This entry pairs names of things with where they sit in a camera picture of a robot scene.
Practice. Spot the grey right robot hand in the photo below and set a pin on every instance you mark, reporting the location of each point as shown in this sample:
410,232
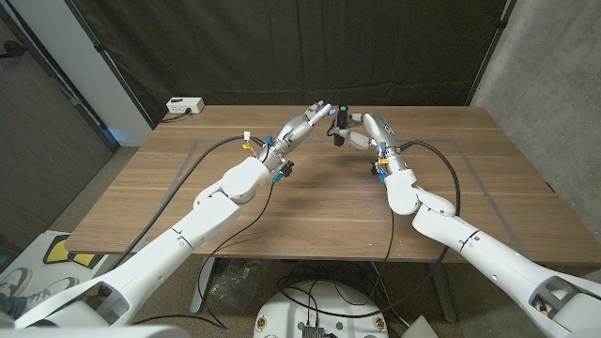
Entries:
378,131

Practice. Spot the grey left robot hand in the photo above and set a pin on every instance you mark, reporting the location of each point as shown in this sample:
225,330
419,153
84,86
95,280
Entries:
293,133

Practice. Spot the black flashlight with green cap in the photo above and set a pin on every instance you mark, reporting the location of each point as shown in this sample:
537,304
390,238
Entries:
342,119

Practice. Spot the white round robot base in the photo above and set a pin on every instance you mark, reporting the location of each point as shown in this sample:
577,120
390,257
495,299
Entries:
324,305

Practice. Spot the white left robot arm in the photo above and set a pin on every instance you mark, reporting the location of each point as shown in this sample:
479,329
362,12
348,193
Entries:
211,211

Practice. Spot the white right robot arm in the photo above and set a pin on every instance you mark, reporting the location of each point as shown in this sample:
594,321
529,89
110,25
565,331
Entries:
469,239

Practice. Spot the black backdrop curtain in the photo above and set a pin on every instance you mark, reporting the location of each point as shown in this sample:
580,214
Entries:
282,47

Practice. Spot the white power strip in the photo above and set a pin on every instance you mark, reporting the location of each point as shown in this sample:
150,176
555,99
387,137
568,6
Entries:
185,104

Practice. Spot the black backdrop stand pole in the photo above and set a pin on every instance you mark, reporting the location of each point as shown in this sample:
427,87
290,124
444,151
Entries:
490,49
112,66

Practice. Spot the clear plastic bag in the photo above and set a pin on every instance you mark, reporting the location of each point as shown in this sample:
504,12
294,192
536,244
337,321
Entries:
237,284

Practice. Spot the grey table leg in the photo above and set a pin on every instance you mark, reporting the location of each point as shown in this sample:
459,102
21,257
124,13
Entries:
442,291

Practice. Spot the white table leg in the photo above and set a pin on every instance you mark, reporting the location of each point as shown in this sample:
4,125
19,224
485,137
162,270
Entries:
203,286

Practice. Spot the grey finned module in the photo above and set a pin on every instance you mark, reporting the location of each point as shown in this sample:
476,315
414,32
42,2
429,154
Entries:
312,331

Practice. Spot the white box corner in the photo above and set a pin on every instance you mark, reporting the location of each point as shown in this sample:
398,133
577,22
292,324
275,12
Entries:
420,329

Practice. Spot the white mat with yellow print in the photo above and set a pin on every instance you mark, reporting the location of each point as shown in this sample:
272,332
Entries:
56,244

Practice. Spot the grey and white sneaker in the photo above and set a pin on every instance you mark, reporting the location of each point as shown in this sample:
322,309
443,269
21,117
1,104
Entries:
14,281

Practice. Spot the blue jeans leg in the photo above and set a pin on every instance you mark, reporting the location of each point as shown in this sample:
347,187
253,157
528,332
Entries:
11,306

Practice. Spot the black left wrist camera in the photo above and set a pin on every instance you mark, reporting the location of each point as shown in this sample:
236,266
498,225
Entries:
285,170

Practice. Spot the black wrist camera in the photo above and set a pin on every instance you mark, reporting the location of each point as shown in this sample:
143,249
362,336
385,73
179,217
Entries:
285,170
378,171

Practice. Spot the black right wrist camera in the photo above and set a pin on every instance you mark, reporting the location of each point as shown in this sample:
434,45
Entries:
378,171

